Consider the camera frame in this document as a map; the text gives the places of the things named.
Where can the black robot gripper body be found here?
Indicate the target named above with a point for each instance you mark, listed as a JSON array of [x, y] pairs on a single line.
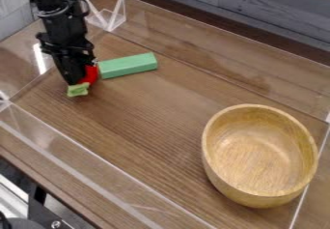
[[64, 37]]

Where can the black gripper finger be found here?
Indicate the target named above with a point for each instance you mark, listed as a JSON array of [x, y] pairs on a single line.
[[86, 66], [69, 69]]

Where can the green rectangular block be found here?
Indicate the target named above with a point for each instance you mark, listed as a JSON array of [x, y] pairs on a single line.
[[126, 65]]

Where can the red plush strawberry toy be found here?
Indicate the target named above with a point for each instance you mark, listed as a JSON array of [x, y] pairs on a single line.
[[80, 89]]

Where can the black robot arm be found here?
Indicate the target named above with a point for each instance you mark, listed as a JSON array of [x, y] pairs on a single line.
[[58, 7]]

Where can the wooden bowl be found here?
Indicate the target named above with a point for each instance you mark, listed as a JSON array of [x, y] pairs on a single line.
[[259, 155]]

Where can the clear acrylic corner bracket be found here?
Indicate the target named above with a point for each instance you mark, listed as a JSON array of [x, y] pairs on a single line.
[[104, 19]]

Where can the clear acrylic barrier wall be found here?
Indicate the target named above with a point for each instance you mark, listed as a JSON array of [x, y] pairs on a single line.
[[117, 153]]

